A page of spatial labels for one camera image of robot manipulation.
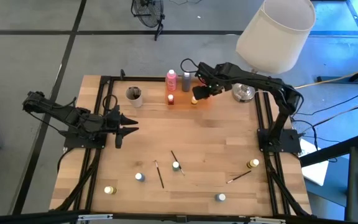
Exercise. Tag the large pink paint bottle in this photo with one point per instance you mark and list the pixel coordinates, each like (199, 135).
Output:
(171, 81)

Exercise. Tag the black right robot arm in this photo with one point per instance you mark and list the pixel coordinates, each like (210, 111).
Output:
(278, 90)

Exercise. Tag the small red paint bottle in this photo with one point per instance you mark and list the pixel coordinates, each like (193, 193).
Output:
(170, 100)

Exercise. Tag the large grey paint bottle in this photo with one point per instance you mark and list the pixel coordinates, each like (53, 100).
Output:
(186, 83)

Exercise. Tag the black aluminium table frame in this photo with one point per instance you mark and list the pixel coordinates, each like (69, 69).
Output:
(148, 79)

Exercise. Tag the white plastic cup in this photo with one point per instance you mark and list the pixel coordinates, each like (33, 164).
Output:
(137, 102)

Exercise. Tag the small teal paint bottle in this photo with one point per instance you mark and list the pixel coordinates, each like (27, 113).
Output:
(176, 166)

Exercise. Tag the translucent orange tray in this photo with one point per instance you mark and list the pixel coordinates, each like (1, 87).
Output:
(182, 99)

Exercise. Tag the table lamp with cream shade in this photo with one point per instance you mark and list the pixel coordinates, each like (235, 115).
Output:
(275, 37)

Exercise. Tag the black table-level camera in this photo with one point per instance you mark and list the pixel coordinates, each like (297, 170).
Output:
(181, 218)

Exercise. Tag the small blue paint bottle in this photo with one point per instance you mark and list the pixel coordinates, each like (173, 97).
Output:
(220, 197)
(140, 177)

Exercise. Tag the white flat panel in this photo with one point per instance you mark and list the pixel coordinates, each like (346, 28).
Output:
(314, 171)

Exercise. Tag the small yellow paint bottle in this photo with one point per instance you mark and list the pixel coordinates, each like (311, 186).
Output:
(110, 190)
(194, 100)
(252, 164)

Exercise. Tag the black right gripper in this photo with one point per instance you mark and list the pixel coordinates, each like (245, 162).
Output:
(216, 74)

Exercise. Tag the black metal bar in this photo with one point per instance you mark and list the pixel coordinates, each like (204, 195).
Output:
(331, 151)

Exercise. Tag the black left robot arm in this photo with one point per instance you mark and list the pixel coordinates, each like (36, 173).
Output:
(61, 112)

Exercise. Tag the black floor fan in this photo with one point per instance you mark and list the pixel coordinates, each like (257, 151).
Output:
(148, 14)

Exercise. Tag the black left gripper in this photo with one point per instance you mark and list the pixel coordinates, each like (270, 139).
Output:
(101, 123)

